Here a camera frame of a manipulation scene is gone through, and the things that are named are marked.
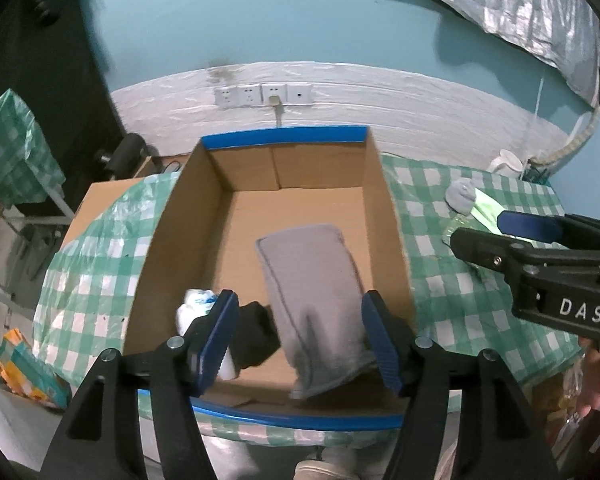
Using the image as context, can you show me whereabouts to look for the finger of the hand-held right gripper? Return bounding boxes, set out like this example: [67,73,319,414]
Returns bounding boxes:
[451,227,600,279]
[497,210,600,251]

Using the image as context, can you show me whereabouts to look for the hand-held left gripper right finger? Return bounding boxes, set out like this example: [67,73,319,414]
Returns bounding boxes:
[361,290,563,480]

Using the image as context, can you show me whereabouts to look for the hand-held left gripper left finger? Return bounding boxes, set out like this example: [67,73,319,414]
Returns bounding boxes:
[42,290,241,480]

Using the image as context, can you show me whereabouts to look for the neon green cloth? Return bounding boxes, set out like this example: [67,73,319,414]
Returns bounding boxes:
[472,196,506,233]

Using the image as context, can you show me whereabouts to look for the black socks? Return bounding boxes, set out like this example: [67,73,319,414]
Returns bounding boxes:
[230,301,281,368]

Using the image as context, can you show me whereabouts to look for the light blue white socks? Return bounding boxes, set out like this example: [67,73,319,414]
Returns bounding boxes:
[175,287,241,381]

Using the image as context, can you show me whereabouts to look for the long grey sock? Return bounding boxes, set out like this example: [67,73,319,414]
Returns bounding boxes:
[256,224,378,401]

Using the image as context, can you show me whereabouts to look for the blue-edged cardboard box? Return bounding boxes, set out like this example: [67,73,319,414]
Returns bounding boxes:
[122,126,416,431]

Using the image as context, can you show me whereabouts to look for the white electric kettle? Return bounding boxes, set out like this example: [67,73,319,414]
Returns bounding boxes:
[487,149,523,177]

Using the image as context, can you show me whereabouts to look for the green checked plastic tablecloth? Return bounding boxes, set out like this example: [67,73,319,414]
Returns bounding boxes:
[32,155,581,448]

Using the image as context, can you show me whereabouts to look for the person's beige shoe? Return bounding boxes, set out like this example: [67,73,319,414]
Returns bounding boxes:
[294,457,361,480]

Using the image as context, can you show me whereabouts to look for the flat brown cardboard sheet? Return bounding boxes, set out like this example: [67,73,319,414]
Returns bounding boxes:
[72,157,191,241]

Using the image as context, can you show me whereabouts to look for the orange teal packet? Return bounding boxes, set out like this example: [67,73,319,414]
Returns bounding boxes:
[0,329,73,408]

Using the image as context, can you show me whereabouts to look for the black cylinder speaker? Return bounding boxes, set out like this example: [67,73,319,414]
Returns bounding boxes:
[101,134,148,178]

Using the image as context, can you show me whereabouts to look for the white plastic bag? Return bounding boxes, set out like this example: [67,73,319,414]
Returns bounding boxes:
[0,382,76,466]

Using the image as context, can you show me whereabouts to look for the silver foil sheet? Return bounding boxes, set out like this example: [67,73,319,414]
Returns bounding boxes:
[430,0,600,106]

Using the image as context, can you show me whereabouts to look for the green checked side table cloth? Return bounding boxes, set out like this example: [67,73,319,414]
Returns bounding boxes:
[0,89,66,206]

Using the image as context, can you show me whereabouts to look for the black puffer jacket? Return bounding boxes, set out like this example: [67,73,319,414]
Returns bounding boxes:
[27,0,61,23]

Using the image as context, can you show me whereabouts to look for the beige wrapped hose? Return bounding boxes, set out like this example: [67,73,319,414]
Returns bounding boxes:
[530,110,600,166]

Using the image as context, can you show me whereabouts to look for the thin white hanging cable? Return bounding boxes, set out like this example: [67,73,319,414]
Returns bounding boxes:
[522,77,543,161]

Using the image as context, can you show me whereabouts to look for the white metal table frame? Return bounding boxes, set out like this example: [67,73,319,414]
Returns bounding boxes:
[0,180,76,301]

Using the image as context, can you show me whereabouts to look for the beige plug with cable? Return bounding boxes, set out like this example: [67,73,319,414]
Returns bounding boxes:
[267,92,286,128]

